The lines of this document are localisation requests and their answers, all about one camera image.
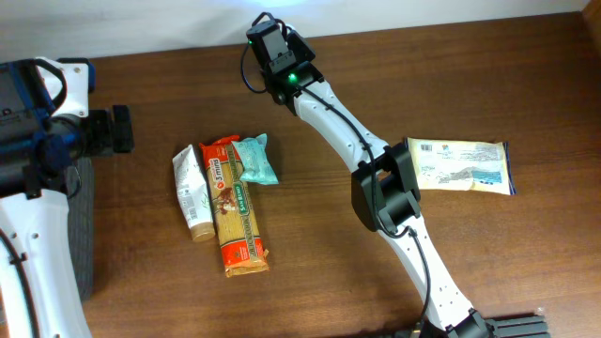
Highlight white cream tube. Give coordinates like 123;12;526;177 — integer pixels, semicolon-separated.
172;145;215;242

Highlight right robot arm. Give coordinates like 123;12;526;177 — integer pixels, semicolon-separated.
246;12;498;337

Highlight yellow white wipes pack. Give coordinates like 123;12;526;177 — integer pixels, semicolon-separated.
406;137;516;195

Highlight teal snack pouch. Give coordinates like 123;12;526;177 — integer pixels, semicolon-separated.
233;133;279;185

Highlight orange spaghetti packet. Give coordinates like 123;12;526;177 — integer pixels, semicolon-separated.
200;135;270;277

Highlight grey plastic mesh basket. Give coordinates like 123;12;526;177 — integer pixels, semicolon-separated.
67;158;95;301

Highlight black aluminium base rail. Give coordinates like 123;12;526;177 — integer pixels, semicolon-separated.
384;315;551;338

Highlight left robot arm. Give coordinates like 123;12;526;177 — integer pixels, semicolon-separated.
1;56;134;337

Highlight right black camera cable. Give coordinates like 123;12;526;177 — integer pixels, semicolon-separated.
239;11;288;95

